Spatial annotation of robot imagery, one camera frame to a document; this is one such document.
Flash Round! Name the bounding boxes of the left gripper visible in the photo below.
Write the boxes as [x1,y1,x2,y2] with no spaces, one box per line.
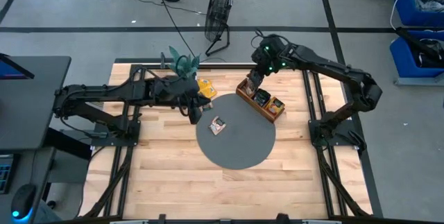
[175,77,212,125]

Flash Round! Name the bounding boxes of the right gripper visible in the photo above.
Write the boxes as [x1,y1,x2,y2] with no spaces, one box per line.
[247,35,289,92]

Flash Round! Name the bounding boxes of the dark green tea packet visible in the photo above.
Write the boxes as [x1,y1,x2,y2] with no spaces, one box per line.
[253,89,272,107]

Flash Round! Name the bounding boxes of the wooden three-compartment tray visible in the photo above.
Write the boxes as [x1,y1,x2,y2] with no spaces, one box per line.
[235,77,286,123]

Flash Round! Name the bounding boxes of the green artificial plant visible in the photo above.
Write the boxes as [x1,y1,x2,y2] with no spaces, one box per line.
[168,46,201,79]

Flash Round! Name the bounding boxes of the grey round mat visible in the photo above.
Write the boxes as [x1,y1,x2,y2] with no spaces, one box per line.
[196,93,277,170]

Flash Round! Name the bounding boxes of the black floor fan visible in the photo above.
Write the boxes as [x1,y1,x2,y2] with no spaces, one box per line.
[203,0,235,58]

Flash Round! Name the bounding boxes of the blue plastic bin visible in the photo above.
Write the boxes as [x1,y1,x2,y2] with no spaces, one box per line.
[395,0,444,27]
[389,29,444,79]

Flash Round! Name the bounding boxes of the black metal bar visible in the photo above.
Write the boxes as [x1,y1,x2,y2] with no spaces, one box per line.
[395,26,444,66]

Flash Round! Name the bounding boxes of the black desk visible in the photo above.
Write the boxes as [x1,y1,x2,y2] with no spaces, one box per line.
[0,55,93,224]

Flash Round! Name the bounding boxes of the clear plastic bags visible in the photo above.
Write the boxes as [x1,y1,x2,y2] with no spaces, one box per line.
[413,0,444,13]

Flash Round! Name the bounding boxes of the laptop blue screen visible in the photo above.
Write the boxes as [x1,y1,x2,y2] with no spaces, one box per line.
[0,52,35,80]

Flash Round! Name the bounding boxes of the black computer mouse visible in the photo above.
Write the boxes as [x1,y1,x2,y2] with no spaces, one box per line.
[10,183,37,221]

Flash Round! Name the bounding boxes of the black keyboard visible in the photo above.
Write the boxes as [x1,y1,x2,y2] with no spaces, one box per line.
[0,153,15,195]

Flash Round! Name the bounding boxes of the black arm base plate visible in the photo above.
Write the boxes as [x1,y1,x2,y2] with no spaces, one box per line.
[307,119,362,148]
[90,119,142,148]

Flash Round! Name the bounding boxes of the black clamp mount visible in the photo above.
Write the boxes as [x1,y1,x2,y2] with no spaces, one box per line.
[346,129,368,157]

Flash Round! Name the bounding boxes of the black white cable bundle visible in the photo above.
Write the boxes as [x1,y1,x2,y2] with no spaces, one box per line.
[416,38,444,69]

